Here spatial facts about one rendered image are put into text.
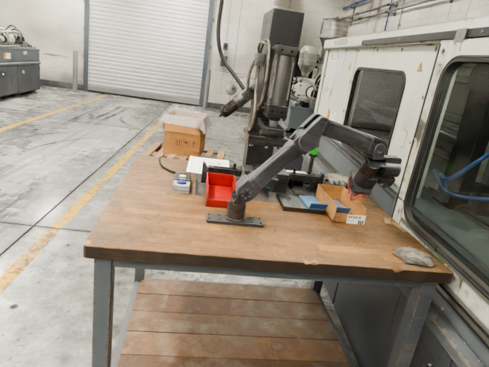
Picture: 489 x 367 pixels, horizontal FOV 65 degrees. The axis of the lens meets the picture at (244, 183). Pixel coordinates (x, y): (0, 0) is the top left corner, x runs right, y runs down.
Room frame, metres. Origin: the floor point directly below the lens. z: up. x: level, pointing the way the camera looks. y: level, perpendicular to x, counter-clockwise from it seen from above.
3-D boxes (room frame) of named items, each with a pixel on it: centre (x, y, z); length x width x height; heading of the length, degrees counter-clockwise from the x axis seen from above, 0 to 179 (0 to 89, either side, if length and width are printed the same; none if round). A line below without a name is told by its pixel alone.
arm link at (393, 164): (1.33, -0.47, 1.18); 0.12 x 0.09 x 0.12; 100
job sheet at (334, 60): (3.28, -0.56, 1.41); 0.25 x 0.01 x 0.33; 5
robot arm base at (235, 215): (1.25, 0.02, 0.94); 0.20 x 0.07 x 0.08; 98
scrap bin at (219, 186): (1.47, 0.09, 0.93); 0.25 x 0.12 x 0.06; 8
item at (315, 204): (1.49, -0.29, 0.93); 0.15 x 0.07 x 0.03; 12
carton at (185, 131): (5.08, 0.87, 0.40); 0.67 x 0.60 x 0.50; 0
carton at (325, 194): (1.51, -0.40, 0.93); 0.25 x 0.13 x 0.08; 8
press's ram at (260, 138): (1.73, -0.06, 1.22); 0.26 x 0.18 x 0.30; 8
